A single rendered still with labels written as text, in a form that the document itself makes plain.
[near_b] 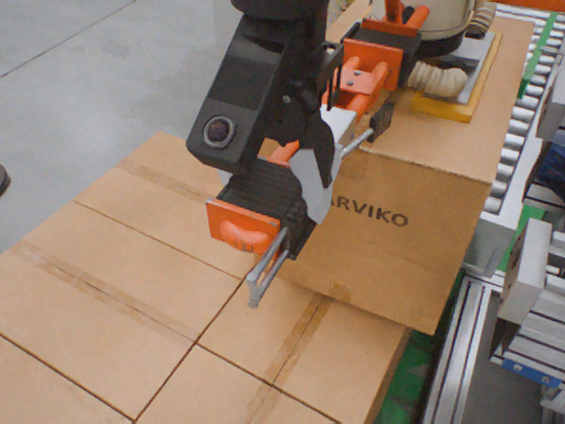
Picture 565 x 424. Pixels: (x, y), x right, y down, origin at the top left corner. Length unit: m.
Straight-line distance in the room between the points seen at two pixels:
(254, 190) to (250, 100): 0.13
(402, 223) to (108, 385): 0.70
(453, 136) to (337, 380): 0.57
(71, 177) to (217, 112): 2.20
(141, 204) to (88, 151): 1.23
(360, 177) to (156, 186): 0.85
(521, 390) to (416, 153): 0.98
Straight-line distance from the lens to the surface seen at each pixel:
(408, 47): 0.71
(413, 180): 0.77
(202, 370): 1.12
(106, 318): 1.24
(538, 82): 2.21
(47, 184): 2.54
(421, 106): 0.86
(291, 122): 0.38
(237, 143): 0.33
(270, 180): 0.46
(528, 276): 0.76
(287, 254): 0.45
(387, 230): 0.85
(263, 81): 0.34
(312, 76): 0.38
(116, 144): 2.67
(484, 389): 1.57
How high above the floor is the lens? 1.53
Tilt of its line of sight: 45 degrees down
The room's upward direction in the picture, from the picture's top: straight up
